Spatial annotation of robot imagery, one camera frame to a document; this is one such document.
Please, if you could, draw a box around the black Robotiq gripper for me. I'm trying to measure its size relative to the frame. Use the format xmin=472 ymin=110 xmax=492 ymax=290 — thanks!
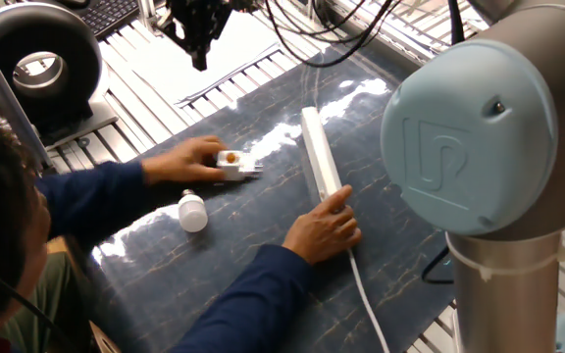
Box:
xmin=157 ymin=0 xmax=234 ymax=73

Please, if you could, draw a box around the white bulb holder adapter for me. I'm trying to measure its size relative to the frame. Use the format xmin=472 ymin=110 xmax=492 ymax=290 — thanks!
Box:
xmin=215 ymin=149 xmax=264 ymax=182

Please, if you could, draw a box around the white power strip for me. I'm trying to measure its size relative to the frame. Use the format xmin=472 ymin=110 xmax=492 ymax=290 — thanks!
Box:
xmin=300 ymin=106 xmax=345 ymax=203

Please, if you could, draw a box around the white LED bulb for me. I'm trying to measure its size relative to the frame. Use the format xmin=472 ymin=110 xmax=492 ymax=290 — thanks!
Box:
xmin=178 ymin=188 xmax=210 ymax=234

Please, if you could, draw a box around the right forearm blue sleeve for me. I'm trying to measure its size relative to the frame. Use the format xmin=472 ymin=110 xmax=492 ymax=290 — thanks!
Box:
xmin=167 ymin=243 xmax=313 ymax=353

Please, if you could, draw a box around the left forearm blue sleeve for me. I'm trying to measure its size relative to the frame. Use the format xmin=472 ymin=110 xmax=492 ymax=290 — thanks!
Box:
xmin=34 ymin=159 xmax=154 ymax=246

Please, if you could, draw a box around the person's left hand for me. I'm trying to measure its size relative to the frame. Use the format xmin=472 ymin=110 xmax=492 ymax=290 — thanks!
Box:
xmin=140 ymin=134 xmax=230 ymax=186

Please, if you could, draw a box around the person's right hand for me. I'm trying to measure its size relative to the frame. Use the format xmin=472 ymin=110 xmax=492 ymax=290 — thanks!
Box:
xmin=282 ymin=183 xmax=363 ymax=266

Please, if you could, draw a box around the white paper stack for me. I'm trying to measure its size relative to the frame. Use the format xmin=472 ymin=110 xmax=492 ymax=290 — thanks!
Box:
xmin=115 ymin=9 xmax=283 ymax=107

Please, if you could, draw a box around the black keyboard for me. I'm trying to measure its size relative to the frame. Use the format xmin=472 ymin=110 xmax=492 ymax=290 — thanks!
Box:
xmin=74 ymin=0 xmax=141 ymax=40

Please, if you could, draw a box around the dark blue marble mat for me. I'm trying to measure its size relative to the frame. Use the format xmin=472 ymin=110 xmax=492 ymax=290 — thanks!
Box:
xmin=80 ymin=46 xmax=460 ymax=353

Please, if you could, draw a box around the aluminium post with bracket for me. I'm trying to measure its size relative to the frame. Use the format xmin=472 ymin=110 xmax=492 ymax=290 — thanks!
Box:
xmin=137 ymin=0 xmax=166 ymax=36

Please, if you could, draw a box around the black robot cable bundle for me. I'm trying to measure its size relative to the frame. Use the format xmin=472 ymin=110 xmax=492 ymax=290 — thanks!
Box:
xmin=262 ymin=0 xmax=465 ymax=69

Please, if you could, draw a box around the thin black cable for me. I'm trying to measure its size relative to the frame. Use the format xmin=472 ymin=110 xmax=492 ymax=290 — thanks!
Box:
xmin=0 ymin=249 xmax=63 ymax=353

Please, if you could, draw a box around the white power strip cable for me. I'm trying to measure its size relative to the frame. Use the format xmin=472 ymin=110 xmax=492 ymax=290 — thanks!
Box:
xmin=348 ymin=247 xmax=391 ymax=353

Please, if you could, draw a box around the black cable loop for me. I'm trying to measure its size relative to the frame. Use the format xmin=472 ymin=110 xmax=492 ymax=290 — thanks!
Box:
xmin=420 ymin=244 xmax=455 ymax=285

